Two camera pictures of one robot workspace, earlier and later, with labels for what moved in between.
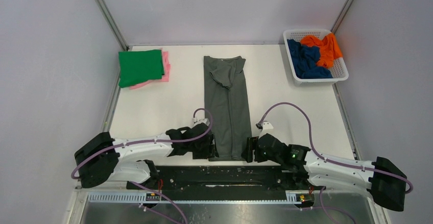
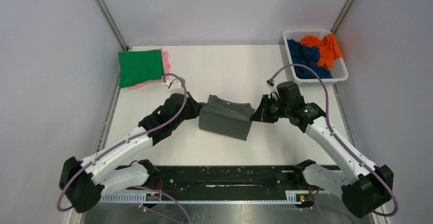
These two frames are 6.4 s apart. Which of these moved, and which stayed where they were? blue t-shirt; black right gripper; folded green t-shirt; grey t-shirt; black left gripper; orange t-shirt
Moved: grey t-shirt; black left gripper; black right gripper
Stayed: folded green t-shirt; orange t-shirt; blue t-shirt
